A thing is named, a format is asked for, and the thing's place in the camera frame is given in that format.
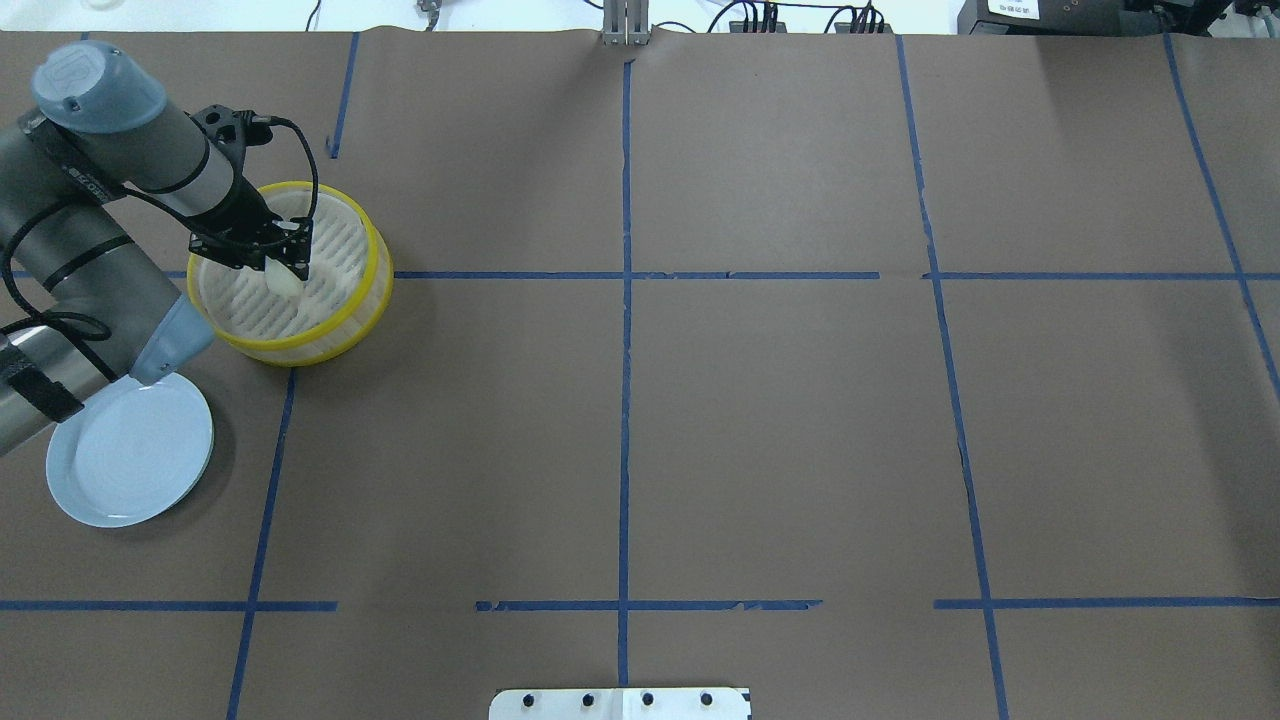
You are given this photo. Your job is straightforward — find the black equipment box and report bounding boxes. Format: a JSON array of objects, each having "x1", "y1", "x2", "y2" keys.
[{"x1": 955, "y1": 1, "x2": 1176, "y2": 37}]

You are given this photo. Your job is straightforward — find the yellow rimmed bamboo steamer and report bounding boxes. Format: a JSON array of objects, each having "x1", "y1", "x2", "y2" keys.
[{"x1": 187, "y1": 181, "x2": 394, "y2": 366}]

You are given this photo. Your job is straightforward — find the light blue plate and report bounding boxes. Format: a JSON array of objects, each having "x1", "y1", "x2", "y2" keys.
[{"x1": 45, "y1": 373, "x2": 215, "y2": 529}]

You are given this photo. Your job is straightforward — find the aluminium frame post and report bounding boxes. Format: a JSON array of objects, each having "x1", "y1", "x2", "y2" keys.
[{"x1": 599, "y1": 0, "x2": 652, "y2": 46}]

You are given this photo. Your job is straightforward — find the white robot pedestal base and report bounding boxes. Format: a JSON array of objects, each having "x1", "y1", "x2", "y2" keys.
[{"x1": 488, "y1": 687, "x2": 753, "y2": 719}]

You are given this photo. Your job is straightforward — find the white steamed bun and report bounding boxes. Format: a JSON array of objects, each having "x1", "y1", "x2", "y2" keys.
[{"x1": 262, "y1": 258, "x2": 305, "y2": 300}]

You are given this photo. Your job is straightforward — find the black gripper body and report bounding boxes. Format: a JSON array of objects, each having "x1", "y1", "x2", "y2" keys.
[{"x1": 189, "y1": 179, "x2": 282, "y2": 269}]

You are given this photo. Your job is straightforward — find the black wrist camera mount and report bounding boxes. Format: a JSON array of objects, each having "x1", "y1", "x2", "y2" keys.
[{"x1": 188, "y1": 104, "x2": 274, "y2": 167}]

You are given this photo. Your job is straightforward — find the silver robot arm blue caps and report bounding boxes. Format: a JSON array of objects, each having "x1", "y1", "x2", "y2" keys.
[{"x1": 1, "y1": 40, "x2": 314, "y2": 452}]

